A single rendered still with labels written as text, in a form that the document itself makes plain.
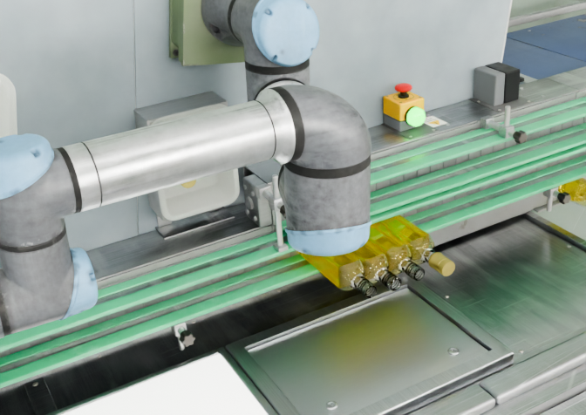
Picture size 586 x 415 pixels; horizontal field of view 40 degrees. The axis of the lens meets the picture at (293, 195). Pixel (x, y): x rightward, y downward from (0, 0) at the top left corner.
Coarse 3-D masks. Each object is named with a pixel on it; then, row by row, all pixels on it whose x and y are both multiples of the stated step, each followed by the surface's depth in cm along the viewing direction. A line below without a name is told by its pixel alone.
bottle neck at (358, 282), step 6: (354, 276) 159; (360, 276) 159; (354, 282) 159; (360, 282) 157; (366, 282) 157; (360, 288) 157; (366, 288) 156; (372, 288) 157; (366, 294) 156; (372, 294) 157
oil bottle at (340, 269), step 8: (304, 256) 173; (312, 256) 169; (320, 256) 166; (328, 256) 164; (336, 256) 163; (344, 256) 163; (352, 256) 163; (312, 264) 170; (320, 264) 167; (328, 264) 163; (336, 264) 161; (344, 264) 160; (352, 264) 160; (360, 264) 161; (328, 272) 164; (336, 272) 161; (344, 272) 159; (352, 272) 159; (360, 272) 160; (336, 280) 162; (344, 280) 160; (344, 288) 161; (352, 288) 161
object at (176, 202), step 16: (192, 112) 157; (208, 176) 172; (224, 176) 170; (160, 192) 160; (176, 192) 170; (192, 192) 171; (208, 192) 171; (224, 192) 171; (160, 208) 162; (176, 208) 166; (192, 208) 166; (208, 208) 167
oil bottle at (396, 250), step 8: (376, 224) 175; (376, 232) 172; (384, 232) 172; (368, 240) 170; (376, 240) 169; (384, 240) 169; (392, 240) 168; (400, 240) 168; (384, 248) 166; (392, 248) 165; (400, 248) 165; (408, 248) 166; (392, 256) 164; (400, 256) 164; (408, 256) 165; (392, 264) 165; (392, 272) 166; (400, 272) 166
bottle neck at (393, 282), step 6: (378, 270) 162; (384, 270) 161; (378, 276) 161; (384, 276) 160; (390, 276) 159; (396, 276) 159; (384, 282) 160; (390, 282) 158; (396, 282) 160; (390, 288) 158; (396, 288) 159
